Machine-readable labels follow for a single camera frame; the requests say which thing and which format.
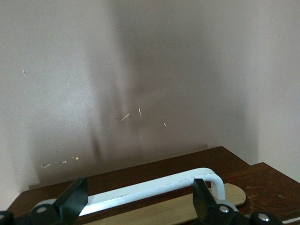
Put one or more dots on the dark brown wooden cabinet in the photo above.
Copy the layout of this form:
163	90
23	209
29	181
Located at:
269	187

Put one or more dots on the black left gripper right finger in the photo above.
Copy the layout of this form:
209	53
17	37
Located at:
204	201

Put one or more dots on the wooden drawer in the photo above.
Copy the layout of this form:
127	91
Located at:
164	168

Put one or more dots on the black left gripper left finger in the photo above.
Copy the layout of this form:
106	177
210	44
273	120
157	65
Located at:
72	199

